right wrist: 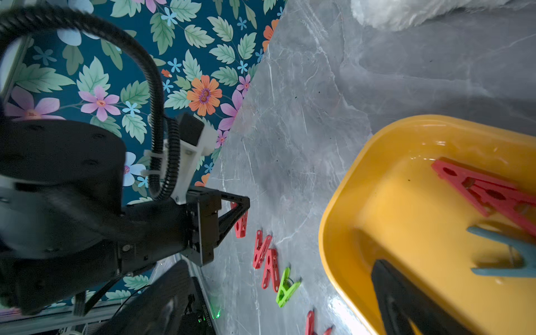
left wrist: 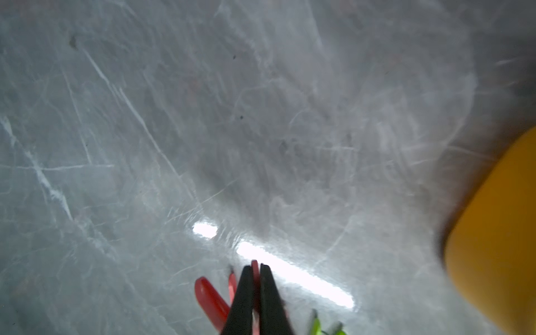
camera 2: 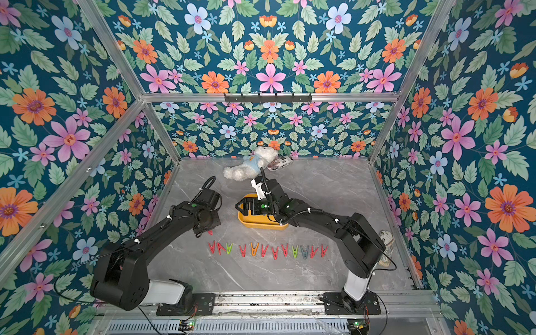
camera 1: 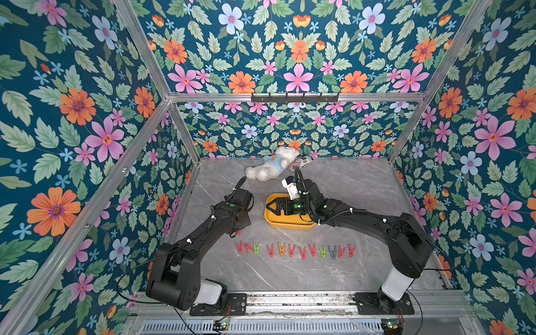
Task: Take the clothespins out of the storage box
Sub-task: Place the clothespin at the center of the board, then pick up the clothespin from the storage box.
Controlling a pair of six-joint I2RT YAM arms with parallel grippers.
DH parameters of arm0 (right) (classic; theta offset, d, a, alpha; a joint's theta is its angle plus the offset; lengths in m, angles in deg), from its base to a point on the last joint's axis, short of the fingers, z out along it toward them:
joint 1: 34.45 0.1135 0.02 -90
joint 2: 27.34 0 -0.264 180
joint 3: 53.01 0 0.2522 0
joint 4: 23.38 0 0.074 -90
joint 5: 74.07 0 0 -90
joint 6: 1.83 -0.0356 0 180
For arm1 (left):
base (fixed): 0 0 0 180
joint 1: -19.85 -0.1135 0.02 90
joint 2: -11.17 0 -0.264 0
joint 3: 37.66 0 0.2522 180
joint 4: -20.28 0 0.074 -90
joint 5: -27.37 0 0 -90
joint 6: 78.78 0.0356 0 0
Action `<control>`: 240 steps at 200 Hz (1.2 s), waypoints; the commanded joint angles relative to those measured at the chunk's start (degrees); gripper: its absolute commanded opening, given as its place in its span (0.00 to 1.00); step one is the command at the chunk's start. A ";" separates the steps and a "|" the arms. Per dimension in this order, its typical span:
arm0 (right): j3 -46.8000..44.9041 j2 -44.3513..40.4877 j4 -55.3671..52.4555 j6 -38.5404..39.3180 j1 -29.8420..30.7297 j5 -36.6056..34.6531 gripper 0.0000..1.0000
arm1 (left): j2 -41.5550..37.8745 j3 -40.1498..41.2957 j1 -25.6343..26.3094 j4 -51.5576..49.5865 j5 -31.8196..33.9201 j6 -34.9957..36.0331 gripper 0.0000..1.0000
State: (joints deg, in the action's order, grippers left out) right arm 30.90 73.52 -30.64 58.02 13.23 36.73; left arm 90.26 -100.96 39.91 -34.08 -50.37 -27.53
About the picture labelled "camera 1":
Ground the yellow plastic storage box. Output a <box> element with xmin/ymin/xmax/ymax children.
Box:
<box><xmin>264</xmin><ymin>193</ymin><xmax>316</xmax><ymax>230</ymax></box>

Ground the red clothespin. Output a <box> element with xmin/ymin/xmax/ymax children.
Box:
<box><xmin>267</xmin><ymin>244</ymin><xmax>274</xmax><ymax>258</ymax></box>
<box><xmin>348</xmin><ymin>244</ymin><xmax>356</xmax><ymax>258</ymax></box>
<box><xmin>244</xmin><ymin>242</ymin><xmax>254</xmax><ymax>255</ymax></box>
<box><xmin>288</xmin><ymin>244</ymin><xmax>296</xmax><ymax>258</ymax></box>
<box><xmin>299</xmin><ymin>247</ymin><xmax>307</xmax><ymax>260</ymax></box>
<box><xmin>308</xmin><ymin>244</ymin><xmax>316</xmax><ymax>257</ymax></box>
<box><xmin>338</xmin><ymin>245</ymin><xmax>346</xmax><ymax>259</ymax></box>
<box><xmin>235</xmin><ymin>241</ymin><xmax>244</xmax><ymax>254</ymax></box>

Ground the orange clothespin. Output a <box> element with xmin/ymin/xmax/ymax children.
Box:
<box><xmin>278</xmin><ymin>242</ymin><xmax>287</xmax><ymax>257</ymax></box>

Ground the grey teal clothespin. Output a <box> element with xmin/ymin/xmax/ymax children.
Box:
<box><xmin>328</xmin><ymin>246</ymin><xmax>337</xmax><ymax>260</ymax></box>

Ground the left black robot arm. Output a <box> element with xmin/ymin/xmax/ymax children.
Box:
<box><xmin>146</xmin><ymin>177</ymin><xmax>254</xmax><ymax>312</ymax></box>

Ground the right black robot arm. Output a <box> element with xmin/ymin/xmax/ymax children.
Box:
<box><xmin>265</xmin><ymin>169</ymin><xmax>434</xmax><ymax>306</ymax></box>

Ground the small printed pouch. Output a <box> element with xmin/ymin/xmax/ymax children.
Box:
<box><xmin>288</xmin><ymin>156</ymin><xmax>314</xmax><ymax>171</ymax></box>

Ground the white teddy bear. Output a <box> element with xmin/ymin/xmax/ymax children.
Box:
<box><xmin>245</xmin><ymin>147</ymin><xmax>300</xmax><ymax>181</ymax></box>

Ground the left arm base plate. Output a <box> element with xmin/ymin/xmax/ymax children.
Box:
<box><xmin>189</xmin><ymin>293</ymin><xmax>248</xmax><ymax>317</ymax></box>

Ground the black hook rail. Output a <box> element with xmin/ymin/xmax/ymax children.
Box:
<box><xmin>250</xmin><ymin>93</ymin><xmax>339</xmax><ymax>104</ymax></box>

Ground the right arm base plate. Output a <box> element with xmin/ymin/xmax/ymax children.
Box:
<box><xmin>353</xmin><ymin>290</ymin><xmax>415</xmax><ymax>315</ymax></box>

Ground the aluminium front rail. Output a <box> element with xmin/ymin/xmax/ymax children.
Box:
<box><xmin>129</xmin><ymin>290</ymin><xmax>474</xmax><ymax>319</ymax></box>

